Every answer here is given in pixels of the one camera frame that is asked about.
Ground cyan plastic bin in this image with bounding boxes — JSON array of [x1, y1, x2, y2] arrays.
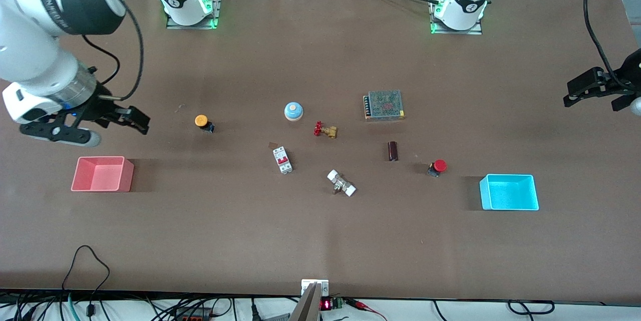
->
[[479, 174, 540, 211]]

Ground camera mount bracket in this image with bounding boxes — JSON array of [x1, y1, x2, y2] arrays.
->
[[289, 279, 330, 321]]

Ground red clip lead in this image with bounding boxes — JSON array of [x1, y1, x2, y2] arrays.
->
[[346, 298, 389, 321]]

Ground metal mesh power supply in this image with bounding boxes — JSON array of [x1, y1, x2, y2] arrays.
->
[[363, 90, 406, 122]]

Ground white red circuit breaker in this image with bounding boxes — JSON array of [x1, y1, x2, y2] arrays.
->
[[272, 146, 294, 175]]

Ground brass valve red handle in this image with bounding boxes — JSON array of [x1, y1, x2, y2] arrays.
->
[[313, 121, 339, 139]]

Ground metal fitting white ends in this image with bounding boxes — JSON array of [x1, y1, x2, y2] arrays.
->
[[327, 169, 357, 197]]

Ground pink plastic bin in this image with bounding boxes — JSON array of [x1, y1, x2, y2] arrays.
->
[[71, 156, 135, 193]]

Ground teal cable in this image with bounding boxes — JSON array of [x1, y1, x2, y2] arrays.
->
[[67, 292, 82, 321]]

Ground black coiled cable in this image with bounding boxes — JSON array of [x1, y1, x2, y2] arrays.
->
[[507, 300, 555, 315]]

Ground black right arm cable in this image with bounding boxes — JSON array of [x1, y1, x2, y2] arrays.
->
[[83, 0, 146, 101]]

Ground black looped cable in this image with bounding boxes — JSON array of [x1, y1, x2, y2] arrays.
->
[[61, 245, 112, 319]]

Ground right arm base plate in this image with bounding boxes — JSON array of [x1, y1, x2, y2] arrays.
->
[[166, 0, 223, 30]]

